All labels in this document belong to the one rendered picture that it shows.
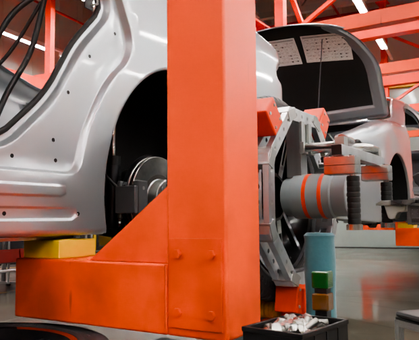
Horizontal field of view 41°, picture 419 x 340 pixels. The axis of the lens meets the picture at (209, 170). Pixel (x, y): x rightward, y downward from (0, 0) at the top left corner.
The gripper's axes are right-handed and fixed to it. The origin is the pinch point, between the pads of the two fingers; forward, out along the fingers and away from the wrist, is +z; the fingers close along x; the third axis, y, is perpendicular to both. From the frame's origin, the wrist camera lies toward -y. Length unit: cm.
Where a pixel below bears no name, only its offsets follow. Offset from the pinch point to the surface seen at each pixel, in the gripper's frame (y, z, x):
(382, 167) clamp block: -11.0, -1.5, -2.5
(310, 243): 11.9, 11.3, -33.2
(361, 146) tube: -17.0, 2.1, -12.3
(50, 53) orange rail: -291, 710, 504
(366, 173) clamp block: -9.3, 3.8, -2.5
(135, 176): -10, 75, -33
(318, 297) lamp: 23, -1, -60
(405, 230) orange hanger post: 17, 71, 341
